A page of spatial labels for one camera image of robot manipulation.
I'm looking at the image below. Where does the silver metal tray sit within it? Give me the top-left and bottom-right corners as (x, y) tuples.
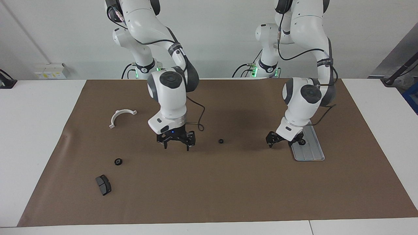
(291, 121), (325, 162)

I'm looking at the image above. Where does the brown table mat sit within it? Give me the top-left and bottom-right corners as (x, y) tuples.
(17, 78), (418, 227)

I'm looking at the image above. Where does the thick grey brake pad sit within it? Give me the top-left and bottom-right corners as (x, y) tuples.
(95, 175), (112, 196)

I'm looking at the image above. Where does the black stand pole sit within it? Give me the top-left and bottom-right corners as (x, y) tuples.
(380, 60), (418, 86)

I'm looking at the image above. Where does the blue crate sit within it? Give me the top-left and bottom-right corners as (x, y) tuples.
(402, 82), (418, 115)

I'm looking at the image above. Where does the black clamp base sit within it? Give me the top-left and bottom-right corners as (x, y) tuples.
(0, 69), (17, 89)

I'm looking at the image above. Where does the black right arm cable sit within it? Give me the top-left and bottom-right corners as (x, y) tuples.
(106, 5), (206, 132)

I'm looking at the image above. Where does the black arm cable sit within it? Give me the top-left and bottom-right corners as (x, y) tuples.
(106, 5), (206, 132)
(276, 20), (339, 126)

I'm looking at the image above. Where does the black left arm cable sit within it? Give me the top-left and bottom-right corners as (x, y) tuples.
(276, 20), (339, 126)

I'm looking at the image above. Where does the white curved plastic bracket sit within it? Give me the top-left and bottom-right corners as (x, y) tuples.
(109, 109), (138, 129)

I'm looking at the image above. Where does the black left base cable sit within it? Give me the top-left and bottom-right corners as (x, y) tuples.
(232, 64), (258, 78)

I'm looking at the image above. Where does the black base cable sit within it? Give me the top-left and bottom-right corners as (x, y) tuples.
(232, 64), (258, 78)
(121, 63), (135, 80)

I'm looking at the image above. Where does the black right base cable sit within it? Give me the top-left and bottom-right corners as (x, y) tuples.
(121, 63), (135, 80)

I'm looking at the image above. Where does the white wall electrical box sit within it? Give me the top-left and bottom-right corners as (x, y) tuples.
(34, 63), (70, 80)

